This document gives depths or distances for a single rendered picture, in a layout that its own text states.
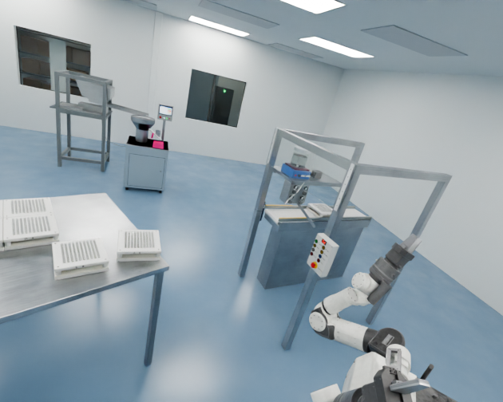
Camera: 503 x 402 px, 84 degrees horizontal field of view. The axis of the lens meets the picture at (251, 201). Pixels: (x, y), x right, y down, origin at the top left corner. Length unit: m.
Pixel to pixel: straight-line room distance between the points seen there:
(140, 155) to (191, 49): 3.33
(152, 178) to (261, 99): 3.93
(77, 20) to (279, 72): 4.42
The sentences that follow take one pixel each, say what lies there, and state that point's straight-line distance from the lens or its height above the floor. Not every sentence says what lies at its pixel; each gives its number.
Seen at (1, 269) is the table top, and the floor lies 0.89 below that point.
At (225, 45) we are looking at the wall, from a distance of 7.35.
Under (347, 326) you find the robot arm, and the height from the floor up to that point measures 1.22.
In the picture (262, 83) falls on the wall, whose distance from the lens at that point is 7.59.
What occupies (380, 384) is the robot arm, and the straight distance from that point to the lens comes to 0.62.
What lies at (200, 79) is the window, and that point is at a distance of 7.36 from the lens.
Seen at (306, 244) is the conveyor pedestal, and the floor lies 0.56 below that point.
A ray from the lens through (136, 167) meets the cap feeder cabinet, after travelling 4.76.
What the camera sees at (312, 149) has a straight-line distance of 2.22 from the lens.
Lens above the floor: 2.01
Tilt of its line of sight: 22 degrees down
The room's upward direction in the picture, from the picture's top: 14 degrees clockwise
